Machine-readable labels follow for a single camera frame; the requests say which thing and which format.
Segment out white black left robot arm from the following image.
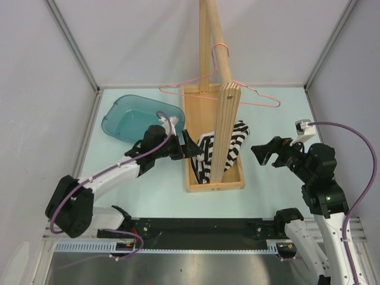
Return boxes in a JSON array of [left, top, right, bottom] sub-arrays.
[[45, 125, 203, 238]]

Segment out wooden clothes rack stand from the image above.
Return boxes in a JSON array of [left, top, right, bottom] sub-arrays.
[[182, 1, 245, 193]]

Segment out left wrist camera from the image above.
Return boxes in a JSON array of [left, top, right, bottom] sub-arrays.
[[158, 116, 181, 138]]

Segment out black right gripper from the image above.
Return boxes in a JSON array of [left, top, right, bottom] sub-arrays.
[[251, 134, 314, 182]]

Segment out black white striped tank top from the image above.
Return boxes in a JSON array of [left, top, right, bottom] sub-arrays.
[[191, 120, 250, 184]]

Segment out white slotted cable duct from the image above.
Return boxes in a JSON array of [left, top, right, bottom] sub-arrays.
[[55, 239, 137, 253]]

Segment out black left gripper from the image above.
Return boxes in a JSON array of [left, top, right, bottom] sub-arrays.
[[153, 130, 203, 160]]

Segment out teal plastic bin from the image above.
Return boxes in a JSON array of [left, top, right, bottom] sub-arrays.
[[101, 94, 185, 143]]

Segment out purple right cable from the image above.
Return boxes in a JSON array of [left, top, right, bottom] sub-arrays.
[[308, 121, 378, 285]]

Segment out pink wire hanger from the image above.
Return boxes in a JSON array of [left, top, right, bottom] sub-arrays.
[[159, 42, 281, 109]]

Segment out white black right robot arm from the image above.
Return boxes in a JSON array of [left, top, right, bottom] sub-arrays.
[[251, 137, 368, 284]]

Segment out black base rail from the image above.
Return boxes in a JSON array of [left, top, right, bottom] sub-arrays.
[[97, 217, 286, 251]]

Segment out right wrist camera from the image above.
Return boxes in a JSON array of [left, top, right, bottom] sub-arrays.
[[290, 119, 316, 146]]

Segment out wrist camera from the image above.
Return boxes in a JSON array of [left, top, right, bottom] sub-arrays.
[[290, 119, 316, 146], [158, 116, 181, 138]]

